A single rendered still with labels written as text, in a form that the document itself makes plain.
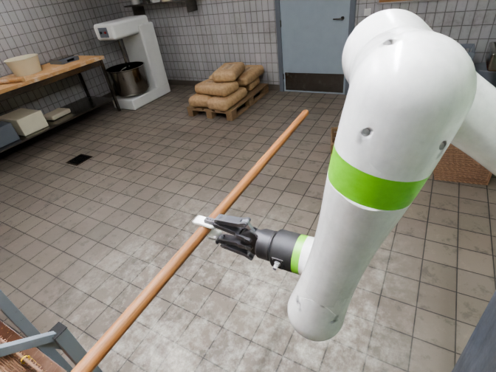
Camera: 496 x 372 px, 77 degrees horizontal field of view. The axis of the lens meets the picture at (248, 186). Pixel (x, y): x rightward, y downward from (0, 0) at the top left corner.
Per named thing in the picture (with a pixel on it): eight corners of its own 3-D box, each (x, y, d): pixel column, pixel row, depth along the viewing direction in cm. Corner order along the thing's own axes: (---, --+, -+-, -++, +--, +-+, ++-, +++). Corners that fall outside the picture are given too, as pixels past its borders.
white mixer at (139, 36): (136, 111, 525) (107, 25, 449) (110, 108, 554) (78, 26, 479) (174, 91, 593) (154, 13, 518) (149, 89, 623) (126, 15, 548)
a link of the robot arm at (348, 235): (417, 176, 44) (339, 150, 47) (410, 224, 35) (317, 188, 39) (343, 314, 66) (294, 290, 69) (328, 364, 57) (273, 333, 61)
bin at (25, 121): (25, 136, 427) (15, 120, 414) (6, 133, 449) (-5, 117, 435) (49, 125, 452) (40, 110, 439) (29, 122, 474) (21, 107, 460)
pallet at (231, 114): (232, 121, 444) (231, 111, 436) (188, 116, 480) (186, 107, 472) (269, 91, 526) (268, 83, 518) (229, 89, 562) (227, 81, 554)
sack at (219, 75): (235, 83, 441) (234, 71, 433) (212, 83, 450) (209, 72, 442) (246, 71, 490) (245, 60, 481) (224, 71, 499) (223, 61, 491)
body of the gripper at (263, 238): (267, 245, 71) (232, 235, 75) (270, 269, 75) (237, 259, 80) (280, 224, 76) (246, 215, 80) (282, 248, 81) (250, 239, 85)
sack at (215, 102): (226, 113, 436) (224, 102, 427) (206, 110, 453) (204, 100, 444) (249, 95, 475) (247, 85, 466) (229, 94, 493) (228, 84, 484)
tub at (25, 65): (22, 78, 421) (13, 62, 409) (6, 77, 441) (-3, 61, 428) (51, 69, 450) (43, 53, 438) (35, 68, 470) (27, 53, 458)
